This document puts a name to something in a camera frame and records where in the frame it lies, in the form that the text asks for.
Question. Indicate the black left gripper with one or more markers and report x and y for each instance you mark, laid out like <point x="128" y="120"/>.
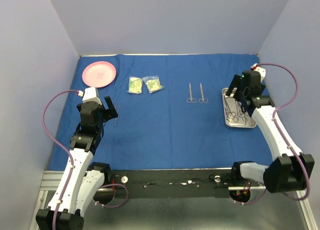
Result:
<point x="110" y="112"/>

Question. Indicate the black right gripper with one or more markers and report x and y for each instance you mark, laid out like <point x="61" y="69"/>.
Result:
<point x="235" y="82"/>

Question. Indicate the steel instrument tray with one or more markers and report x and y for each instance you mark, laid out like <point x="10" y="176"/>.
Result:
<point x="251" y="123"/>

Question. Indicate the steel scissors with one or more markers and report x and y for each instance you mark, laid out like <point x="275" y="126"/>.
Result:
<point x="191" y="99"/>
<point x="202" y="99"/>

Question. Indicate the green gauze packet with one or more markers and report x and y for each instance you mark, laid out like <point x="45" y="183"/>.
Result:
<point x="153" y="83"/>
<point x="135" y="85"/>

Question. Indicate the pink plastic plate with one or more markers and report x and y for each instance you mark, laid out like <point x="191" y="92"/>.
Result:
<point x="99" y="74"/>

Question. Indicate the blue surgical drape cloth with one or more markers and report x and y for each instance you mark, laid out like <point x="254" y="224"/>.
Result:
<point x="161" y="130"/>

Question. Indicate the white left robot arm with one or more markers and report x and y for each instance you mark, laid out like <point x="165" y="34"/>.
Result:
<point x="81" y="178"/>

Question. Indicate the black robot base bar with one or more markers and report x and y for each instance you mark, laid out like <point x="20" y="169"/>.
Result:
<point x="173" y="183"/>

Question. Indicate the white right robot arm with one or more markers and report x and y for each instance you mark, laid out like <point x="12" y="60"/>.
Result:
<point x="290" y="169"/>

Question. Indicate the steel surgical instruments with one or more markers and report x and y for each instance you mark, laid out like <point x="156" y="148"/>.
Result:
<point x="234" y="115"/>

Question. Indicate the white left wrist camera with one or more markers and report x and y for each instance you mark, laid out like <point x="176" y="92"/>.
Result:
<point x="90" y="94"/>

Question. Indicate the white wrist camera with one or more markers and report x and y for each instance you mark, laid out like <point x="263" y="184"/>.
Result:
<point x="90" y="94"/>
<point x="260" y="70"/>

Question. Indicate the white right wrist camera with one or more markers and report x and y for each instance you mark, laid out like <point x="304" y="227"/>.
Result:
<point x="260" y="70"/>

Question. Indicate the aluminium table edge rail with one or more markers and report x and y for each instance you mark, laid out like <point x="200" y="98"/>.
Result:
<point x="152" y="54"/>

